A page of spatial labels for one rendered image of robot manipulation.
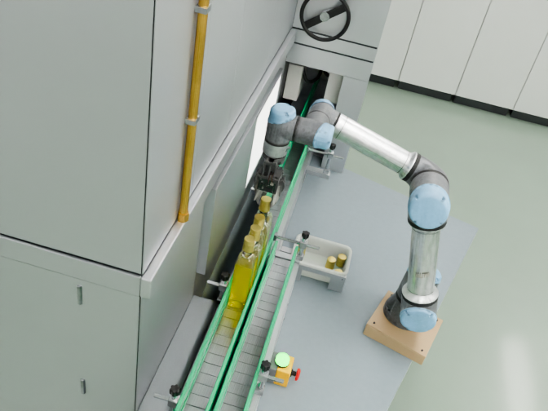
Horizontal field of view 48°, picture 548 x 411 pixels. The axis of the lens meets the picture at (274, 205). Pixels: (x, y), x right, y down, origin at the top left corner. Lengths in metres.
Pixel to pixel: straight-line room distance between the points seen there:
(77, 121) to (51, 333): 0.64
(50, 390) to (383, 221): 1.58
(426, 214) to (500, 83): 4.05
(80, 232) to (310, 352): 1.04
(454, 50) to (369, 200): 2.97
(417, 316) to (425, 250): 0.24
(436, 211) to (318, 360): 0.67
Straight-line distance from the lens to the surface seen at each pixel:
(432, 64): 5.70
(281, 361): 1.97
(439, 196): 1.79
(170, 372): 1.86
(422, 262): 1.94
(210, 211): 1.82
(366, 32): 2.69
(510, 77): 5.78
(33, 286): 1.56
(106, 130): 1.19
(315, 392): 2.05
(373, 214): 2.80
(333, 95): 2.93
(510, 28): 5.62
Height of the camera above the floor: 2.37
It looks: 37 degrees down
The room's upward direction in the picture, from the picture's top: 12 degrees clockwise
